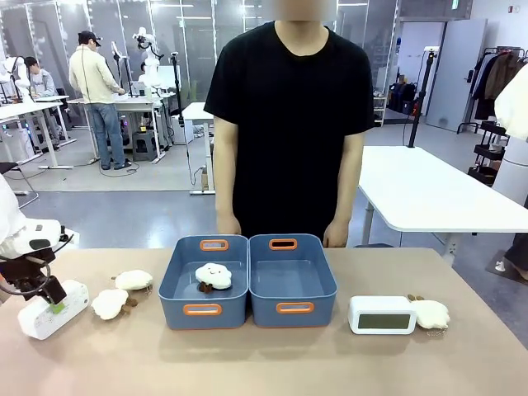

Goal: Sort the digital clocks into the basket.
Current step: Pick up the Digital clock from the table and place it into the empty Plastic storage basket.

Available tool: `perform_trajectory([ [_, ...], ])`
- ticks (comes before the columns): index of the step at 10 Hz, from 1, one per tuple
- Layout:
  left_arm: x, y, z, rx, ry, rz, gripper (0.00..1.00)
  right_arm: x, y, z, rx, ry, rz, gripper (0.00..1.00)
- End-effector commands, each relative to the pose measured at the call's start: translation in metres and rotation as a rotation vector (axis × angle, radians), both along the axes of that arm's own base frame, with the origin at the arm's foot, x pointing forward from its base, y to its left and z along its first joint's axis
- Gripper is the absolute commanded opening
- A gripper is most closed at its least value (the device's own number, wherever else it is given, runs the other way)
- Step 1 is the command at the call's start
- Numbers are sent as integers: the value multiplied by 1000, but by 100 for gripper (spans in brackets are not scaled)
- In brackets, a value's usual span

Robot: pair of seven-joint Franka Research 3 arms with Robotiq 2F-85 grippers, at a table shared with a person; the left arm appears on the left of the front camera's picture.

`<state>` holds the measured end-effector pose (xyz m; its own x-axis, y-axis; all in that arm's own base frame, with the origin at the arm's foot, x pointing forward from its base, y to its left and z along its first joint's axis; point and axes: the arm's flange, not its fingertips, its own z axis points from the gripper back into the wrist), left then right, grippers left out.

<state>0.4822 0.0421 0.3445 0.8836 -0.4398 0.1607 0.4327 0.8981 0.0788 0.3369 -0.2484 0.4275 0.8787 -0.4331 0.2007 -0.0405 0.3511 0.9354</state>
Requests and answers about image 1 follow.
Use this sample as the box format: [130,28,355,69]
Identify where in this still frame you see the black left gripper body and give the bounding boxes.
[0,247,57,299]

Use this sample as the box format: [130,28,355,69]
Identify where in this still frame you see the white digital clock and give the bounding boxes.
[348,295,418,336]
[16,279,90,341]

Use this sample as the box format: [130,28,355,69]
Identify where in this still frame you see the person's right forearm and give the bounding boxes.
[213,160,240,219]

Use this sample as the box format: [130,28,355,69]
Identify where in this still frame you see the person's left forearm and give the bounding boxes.
[329,164,364,227]

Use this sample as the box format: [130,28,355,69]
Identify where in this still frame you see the person's right hand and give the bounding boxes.
[216,214,243,238]

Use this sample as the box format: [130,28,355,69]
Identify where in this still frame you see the person's left hand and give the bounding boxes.
[322,222,350,249]

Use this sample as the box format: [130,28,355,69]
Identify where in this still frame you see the white height-adjustable desk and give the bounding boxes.
[0,95,78,171]

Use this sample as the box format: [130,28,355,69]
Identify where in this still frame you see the grey step stool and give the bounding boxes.
[131,130,161,163]

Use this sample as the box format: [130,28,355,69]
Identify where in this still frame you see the seated person in grey hoodie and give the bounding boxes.
[23,55,59,142]

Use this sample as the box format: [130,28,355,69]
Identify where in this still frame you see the man in cream jacket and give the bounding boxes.
[68,30,133,172]

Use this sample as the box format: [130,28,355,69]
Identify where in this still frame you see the white robot behind desk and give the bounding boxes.
[0,54,33,105]

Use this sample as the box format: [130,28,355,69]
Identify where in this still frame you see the white workbench desk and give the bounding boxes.
[66,91,174,165]

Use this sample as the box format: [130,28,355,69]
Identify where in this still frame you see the small white desk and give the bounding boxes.
[180,101,216,196]

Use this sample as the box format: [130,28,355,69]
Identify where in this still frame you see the person in black t-shirt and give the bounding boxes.
[203,0,376,248]

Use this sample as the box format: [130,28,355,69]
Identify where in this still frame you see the large white table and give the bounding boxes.
[356,144,528,257]

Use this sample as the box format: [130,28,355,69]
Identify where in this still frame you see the black bags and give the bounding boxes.
[386,81,418,116]

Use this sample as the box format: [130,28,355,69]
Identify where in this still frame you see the black rolling cart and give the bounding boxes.
[467,120,512,187]

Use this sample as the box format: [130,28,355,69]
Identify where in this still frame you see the clothes rack with coats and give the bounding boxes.
[456,45,528,134]

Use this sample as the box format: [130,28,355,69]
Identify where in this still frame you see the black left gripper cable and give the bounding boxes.
[0,233,76,299]

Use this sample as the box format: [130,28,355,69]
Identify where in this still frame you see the blue basket with orange handles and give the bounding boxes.
[247,233,338,329]
[158,234,251,331]

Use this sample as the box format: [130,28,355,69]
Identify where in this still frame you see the smiling white cloud plush keychain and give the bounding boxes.
[194,262,233,295]

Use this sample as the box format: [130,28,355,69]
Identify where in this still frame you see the black tripod with camera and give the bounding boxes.
[167,51,193,178]

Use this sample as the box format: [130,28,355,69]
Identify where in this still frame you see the black camera stand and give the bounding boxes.
[406,45,439,149]

